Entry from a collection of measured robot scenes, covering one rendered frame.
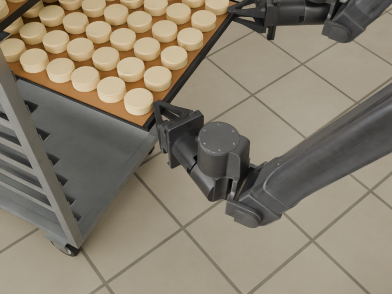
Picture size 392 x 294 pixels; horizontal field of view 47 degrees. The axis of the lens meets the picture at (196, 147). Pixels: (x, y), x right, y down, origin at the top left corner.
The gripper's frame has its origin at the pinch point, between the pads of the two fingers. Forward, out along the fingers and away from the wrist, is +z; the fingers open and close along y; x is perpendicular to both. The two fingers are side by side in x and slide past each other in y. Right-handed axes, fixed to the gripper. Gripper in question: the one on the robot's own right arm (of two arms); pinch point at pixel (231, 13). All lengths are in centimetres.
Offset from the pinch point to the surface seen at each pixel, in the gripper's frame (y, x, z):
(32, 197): 52, -11, 54
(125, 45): -1.1, -10.8, 21.2
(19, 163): 34, -12, 52
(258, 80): 78, 59, -21
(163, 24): -1.6, -5.2, 14.0
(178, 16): -1.6, -2.8, 10.9
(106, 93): -1.7, -23.8, 23.8
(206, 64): 78, 70, 0
